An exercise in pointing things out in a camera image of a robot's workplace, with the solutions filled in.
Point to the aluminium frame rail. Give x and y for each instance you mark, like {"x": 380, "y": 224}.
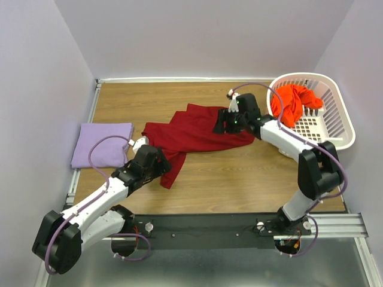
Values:
{"x": 322, "y": 226}

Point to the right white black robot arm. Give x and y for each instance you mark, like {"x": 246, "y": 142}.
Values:
{"x": 318, "y": 174}

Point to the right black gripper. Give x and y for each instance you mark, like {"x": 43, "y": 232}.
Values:
{"x": 223, "y": 115}

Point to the orange t shirt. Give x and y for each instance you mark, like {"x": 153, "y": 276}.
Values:
{"x": 294, "y": 98}

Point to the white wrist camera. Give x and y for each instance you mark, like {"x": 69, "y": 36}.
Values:
{"x": 233, "y": 105}
{"x": 135, "y": 145}

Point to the dark red t shirt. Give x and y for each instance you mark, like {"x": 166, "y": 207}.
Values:
{"x": 190, "y": 131}

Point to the folded purple t shirt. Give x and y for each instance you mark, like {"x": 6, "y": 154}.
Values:
{"x": 106, "y": 144}

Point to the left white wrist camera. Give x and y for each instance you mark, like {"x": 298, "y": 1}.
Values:
{"x": 135, "y": 145}

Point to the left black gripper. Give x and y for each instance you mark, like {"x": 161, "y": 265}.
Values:
{"x": 163, "y": 166}

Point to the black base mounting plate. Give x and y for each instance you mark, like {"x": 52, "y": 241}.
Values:
{"x": 213, "y": 230}

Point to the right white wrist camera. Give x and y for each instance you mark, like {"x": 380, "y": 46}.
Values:
{"x": 233, "y": 105}

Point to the white plastic laundry basket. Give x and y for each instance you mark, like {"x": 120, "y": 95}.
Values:
{"x": 329, "y": 123}

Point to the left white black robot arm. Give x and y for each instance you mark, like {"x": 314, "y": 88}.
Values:
{"x": 63, "y": 236}

